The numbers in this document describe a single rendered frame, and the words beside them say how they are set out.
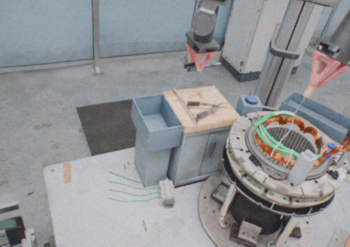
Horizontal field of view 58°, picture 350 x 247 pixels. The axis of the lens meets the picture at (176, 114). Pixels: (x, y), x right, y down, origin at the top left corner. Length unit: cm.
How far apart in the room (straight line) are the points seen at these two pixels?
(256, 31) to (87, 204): 242
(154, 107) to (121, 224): 39
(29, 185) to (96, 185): 111
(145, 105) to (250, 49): 224
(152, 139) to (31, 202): 131
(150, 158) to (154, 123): 12
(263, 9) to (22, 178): 235
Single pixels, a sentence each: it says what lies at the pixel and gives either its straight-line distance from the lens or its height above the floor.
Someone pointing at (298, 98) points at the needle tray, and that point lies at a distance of 126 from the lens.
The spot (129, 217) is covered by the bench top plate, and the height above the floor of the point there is 78.
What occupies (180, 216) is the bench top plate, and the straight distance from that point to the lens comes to 106.
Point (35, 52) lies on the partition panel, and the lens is 299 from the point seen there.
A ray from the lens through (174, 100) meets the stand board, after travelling 102.
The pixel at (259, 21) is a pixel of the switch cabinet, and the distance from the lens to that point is 308.
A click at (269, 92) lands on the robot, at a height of 99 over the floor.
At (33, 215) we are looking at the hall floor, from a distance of 205.
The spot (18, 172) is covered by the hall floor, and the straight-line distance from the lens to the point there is 228.
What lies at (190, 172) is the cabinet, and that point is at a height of 84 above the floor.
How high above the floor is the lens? 166
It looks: 38 degrees down
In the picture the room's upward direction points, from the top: 10 degrees clockwise
